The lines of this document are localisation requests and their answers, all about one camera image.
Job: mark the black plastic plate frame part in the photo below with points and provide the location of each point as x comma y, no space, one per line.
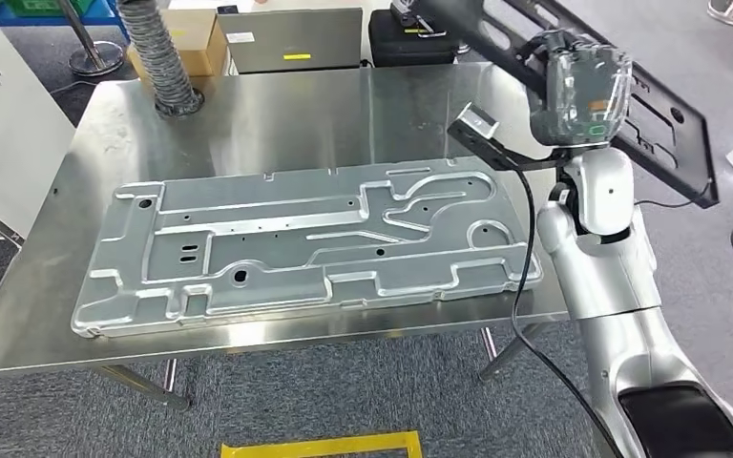
670,145

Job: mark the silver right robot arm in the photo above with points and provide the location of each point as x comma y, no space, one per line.
613,272

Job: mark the stainless steel workbench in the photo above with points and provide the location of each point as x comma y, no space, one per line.
278,126

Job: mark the stamped sheet metal panel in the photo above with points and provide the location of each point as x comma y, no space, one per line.
278,265

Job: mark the black hard case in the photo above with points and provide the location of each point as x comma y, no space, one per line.
404,47

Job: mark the grey laptop with yellow sticker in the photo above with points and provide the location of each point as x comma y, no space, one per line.
290,38

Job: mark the cardboard box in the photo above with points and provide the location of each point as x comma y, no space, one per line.
202,44

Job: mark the white panel board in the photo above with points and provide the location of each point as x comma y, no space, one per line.
6,126

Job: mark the green plastic crate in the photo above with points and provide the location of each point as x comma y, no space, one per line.
37,6

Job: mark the round steel pedestal stand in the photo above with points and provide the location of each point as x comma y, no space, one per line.
91,54

